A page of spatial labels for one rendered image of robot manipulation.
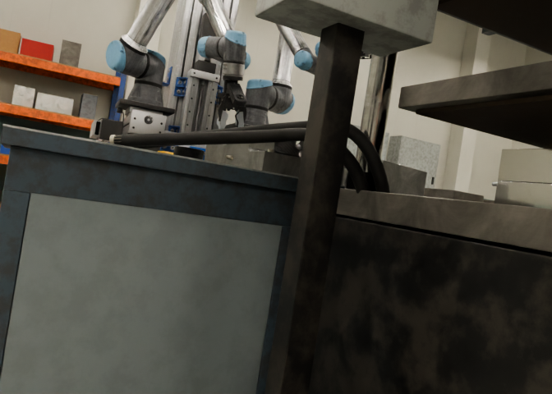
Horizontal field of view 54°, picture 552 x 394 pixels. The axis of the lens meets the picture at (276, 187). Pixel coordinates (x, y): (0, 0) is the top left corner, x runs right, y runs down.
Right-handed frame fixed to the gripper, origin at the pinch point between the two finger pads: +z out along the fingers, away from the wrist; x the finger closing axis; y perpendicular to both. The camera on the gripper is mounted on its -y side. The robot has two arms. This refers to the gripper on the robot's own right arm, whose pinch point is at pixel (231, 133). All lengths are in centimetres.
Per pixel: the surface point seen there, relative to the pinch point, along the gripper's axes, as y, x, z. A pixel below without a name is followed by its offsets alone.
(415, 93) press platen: -82, -12, -18
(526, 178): -87, -46, 0
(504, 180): -81, -46, 1
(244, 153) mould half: -34.4, 8.4, 2.8
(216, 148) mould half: -9.6, 8.3, 4.5
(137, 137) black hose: -51, 43, -2
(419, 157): 490, -507, 63
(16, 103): 481, 69, 21
